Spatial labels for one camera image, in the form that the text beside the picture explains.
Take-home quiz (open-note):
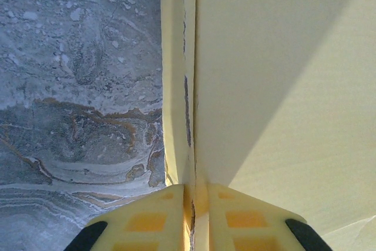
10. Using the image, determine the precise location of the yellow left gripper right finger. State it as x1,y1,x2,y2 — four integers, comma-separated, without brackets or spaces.
207,182,334,251

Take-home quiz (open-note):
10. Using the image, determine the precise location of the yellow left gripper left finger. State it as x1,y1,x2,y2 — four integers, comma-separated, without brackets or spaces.
63,183,185,251

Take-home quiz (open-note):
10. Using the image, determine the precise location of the yellow and white paper box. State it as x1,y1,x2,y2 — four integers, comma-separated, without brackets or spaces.
160,0,376,251

